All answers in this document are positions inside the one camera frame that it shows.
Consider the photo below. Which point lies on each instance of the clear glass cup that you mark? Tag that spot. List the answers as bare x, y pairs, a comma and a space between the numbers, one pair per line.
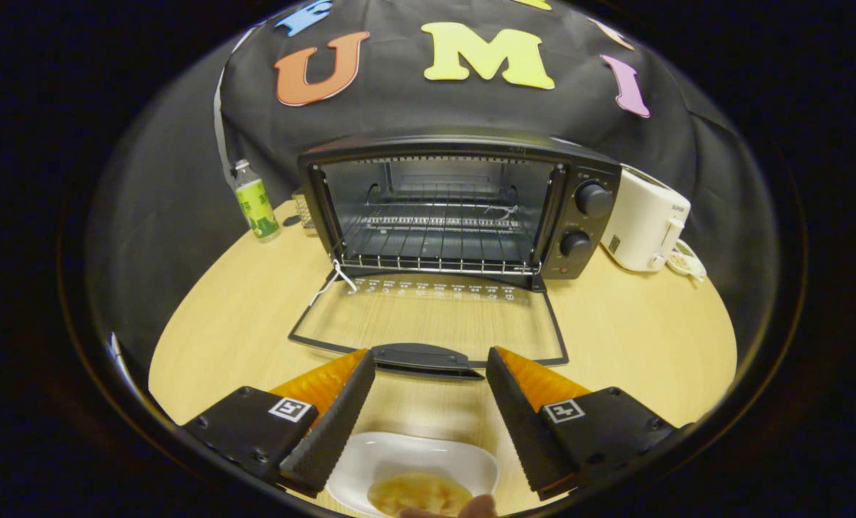
304, 208

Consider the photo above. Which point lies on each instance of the white square plate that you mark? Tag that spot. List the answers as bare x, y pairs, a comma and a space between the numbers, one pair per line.
399, 450

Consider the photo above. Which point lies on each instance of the black toaster oven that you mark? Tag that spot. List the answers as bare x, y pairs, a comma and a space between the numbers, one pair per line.
435, 144

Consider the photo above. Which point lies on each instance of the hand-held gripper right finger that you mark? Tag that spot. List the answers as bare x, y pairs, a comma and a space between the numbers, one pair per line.
518, 424

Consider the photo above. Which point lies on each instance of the green label plastic bottle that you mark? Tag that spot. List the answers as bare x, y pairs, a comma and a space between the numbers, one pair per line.
257, 205

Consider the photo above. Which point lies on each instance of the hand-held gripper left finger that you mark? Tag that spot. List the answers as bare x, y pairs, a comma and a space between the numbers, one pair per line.
338, 424

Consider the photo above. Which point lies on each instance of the golden bread bun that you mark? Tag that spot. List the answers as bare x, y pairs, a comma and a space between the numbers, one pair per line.
417, 493

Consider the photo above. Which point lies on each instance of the white pop-up toaster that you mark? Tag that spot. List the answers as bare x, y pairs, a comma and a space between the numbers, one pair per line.
640, 223

